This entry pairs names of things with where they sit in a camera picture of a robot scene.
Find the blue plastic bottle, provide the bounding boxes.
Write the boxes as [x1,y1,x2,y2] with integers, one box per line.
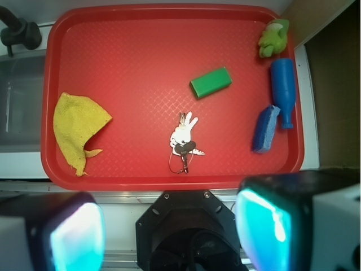
[270,58,296,129]

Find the green plush toy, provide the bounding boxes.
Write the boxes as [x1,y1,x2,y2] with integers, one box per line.
[258,19,289,58]

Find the white bunny keychain with keys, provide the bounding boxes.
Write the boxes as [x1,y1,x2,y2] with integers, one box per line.
[168,111,205,174]

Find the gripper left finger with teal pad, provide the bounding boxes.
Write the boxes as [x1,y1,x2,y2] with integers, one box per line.
[1,192,105,270]

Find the blue sponge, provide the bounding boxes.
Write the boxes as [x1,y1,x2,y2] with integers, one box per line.
[252,105,280,154]

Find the green rectangular block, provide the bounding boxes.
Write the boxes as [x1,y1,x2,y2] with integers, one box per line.
[190,67,232,99]

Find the black faucet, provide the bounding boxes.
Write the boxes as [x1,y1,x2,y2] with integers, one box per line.
[1,6,42,57]

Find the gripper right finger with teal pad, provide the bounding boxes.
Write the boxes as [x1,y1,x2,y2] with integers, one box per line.
[235,170,360,270]

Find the yellow cloth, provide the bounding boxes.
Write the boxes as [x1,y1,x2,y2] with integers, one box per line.
[53,93,113,177]

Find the grey sink basin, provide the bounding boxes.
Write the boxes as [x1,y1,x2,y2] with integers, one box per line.
[1,55,45,153]

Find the red plastic tray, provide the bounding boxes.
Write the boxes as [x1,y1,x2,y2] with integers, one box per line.
[41,4,304,191]

